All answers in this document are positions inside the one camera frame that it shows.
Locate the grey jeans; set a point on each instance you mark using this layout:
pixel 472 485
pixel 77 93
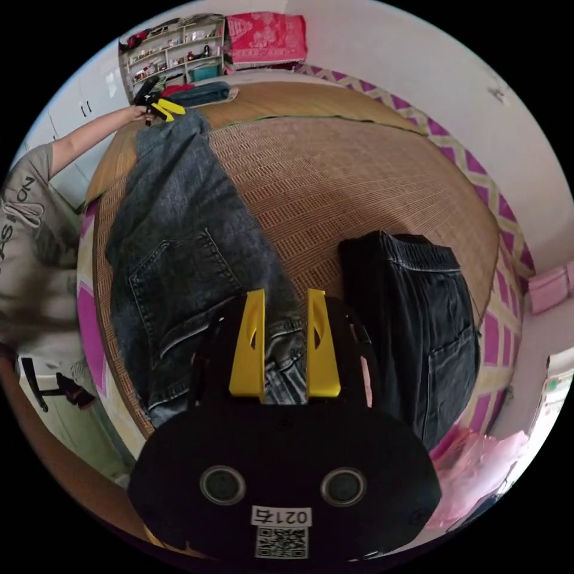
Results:
pixel 188 251

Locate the person's left hand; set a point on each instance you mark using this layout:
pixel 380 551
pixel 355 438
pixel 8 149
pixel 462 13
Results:
pixel 142 115

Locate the white cupboard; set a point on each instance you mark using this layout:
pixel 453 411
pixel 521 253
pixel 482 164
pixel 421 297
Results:
pixel 85 103

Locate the pile of clothes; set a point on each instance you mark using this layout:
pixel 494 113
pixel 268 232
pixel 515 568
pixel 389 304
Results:
pixel 204 93

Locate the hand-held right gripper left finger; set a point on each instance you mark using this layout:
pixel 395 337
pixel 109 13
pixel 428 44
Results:
pixel 245 358

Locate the folded black jeans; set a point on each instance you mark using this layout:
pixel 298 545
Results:
pixel 417 323

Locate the person's body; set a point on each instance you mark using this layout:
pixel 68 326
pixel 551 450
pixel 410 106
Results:
pixel 36 251

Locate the pink box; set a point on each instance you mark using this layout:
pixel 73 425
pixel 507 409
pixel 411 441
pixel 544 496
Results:
pixel 550 289

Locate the red patterned cloth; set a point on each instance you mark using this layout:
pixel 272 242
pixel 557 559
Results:
pixel 265 38

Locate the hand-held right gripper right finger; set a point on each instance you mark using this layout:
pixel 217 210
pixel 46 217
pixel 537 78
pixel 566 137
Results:
pixel 324 358

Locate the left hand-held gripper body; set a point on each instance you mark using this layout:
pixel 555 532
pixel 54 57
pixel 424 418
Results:
pixel 146 92

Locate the person's left forearm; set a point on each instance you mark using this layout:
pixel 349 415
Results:
pixel 92 132

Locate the white open shelf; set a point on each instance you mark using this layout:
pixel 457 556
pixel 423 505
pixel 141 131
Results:
pixel 172 49

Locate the bed with woven mat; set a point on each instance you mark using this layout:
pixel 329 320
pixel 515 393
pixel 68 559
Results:
pixel 341 179

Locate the pink plastic bag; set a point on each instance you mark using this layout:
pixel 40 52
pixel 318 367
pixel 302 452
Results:
pixel 475 471

